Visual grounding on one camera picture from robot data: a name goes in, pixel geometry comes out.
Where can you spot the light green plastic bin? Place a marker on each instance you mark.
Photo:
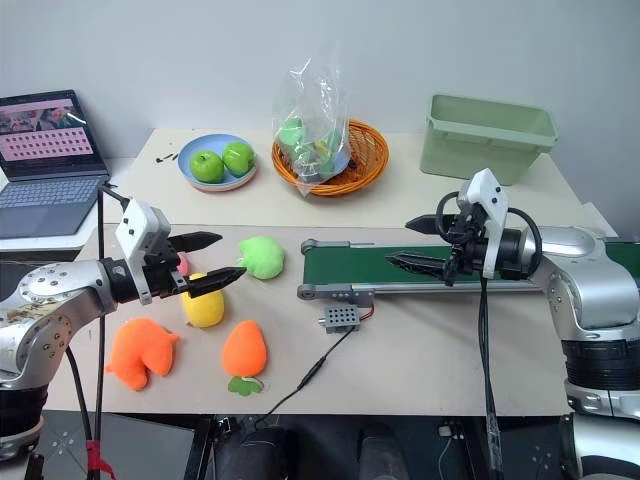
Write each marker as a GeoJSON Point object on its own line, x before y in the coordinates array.
{"type": "Point", "coordinates": [480, 140]}

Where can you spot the dark rounded shape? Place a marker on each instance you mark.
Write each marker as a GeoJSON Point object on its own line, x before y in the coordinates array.
{"type": "Point", "coordinates": [380, 452]}
{"type": "Point", "coordinates": [252, 450]}

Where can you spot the green apple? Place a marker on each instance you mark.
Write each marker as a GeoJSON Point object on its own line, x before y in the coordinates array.
{"type": "Point", "coordinates": [237, 157]}
{"type": "Point", "coordinates": [206, 166]}

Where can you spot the blue plate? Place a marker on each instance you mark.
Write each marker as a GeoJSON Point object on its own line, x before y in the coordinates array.
{"type": "Point", "coordinates": [187, 160]}

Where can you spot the black table frame strut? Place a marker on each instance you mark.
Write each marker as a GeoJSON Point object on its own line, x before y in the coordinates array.
{"type": "Point", "coordinates": [197, 450]}

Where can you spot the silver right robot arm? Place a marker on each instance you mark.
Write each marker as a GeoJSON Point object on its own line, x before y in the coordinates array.
{"type": "Point", "coordinates": [590, 280]}

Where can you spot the green conveyor belt grey frame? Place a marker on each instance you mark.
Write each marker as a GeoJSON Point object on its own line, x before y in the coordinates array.
{"type": "Point", "coordinates": [350, 265]}

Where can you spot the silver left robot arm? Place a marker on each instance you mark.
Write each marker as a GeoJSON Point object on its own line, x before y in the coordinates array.
{"type": "Point", "coordinates": [60, 290]}

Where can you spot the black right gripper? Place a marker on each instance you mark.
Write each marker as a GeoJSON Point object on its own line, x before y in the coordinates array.
{"type": "Point", "coordinates": [467, 245]}

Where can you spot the red tape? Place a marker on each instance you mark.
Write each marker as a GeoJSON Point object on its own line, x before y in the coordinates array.
{"type": "Point", "coordinates": [93, 451]}

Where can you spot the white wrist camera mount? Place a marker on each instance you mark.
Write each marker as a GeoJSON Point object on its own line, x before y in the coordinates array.
{"type": "Point", "coordinates": [136, 225]}
{"type": "Point", "coordinates": [492, 200]}

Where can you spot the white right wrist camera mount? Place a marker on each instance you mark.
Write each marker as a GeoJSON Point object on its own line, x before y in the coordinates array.
{"type": "Point", "coordinates": [492, 200]}

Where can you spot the green soft toy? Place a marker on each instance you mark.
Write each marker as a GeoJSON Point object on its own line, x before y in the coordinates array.
{"type": "Point", "coordinates": [291, 132]}

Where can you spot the pink plate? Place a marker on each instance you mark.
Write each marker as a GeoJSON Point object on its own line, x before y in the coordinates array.
{"type": "Point", "coordinates": [225, 188]}

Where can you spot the orange plush carrot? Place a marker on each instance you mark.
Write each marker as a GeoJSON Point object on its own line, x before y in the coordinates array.
{"type": "Point", "coordinates": [245, 350]}

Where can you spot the orange plush pumpkin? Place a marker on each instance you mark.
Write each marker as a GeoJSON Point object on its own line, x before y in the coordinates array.
{"type": "Point", "coordinates": [142, 352]}

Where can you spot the small grey sensor box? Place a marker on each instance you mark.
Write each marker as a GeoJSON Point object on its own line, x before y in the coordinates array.
{"type": "Point", "coordinates": [341, 318]}

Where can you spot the dark grey laptop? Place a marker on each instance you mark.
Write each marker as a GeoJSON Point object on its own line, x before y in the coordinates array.
{"type": "Point", "coordinates": [45, 165]}

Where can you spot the green plush toy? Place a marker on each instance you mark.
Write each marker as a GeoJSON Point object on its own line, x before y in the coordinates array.
{"type": "Point", "coordinates": [262, 257]}

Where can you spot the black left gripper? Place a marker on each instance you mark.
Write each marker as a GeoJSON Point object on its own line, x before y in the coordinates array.
{"type": "Point", "coordinates": [162, 277]}

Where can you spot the clear plastic bag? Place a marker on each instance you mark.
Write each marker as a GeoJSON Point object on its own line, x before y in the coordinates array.
{"type": "Point", "coordinates": [310, 100]}

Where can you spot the yellow plush toy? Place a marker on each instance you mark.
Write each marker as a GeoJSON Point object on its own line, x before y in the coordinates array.
{"type": "Point", "coordinates": [204, 309]}

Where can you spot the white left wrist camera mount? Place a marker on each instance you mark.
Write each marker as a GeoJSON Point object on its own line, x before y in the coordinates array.
{"type": "Point", "coordinates": [136, 225]}

